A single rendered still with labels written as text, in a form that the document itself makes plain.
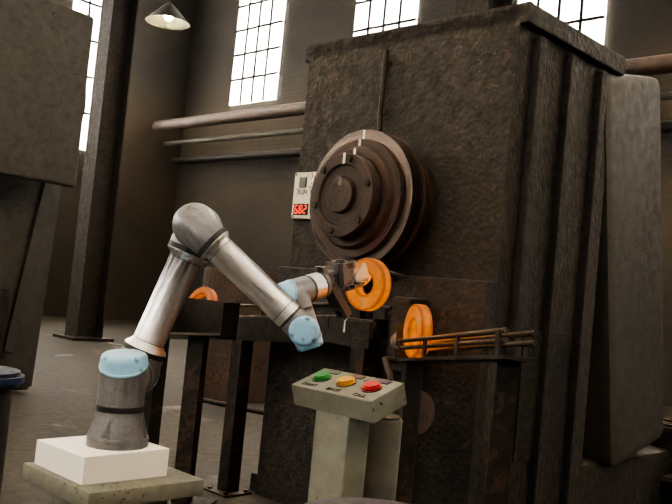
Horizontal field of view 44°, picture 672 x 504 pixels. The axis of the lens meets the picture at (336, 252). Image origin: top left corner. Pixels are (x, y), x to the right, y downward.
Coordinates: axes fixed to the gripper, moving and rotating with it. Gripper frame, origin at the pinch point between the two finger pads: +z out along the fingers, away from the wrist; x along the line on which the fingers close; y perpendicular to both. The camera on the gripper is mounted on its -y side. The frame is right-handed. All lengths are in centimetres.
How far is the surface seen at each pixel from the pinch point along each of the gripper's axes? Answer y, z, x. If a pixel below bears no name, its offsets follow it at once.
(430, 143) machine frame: 35, 49, 12
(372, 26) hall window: 152, 704, 603
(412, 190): 21.9, 29.3, 4.9
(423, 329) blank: -11.8, -3.7, -22.4
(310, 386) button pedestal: -9, -58, -34
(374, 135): 40, 35, 24
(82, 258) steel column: -90, 268, 667
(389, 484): -35, -45, -43
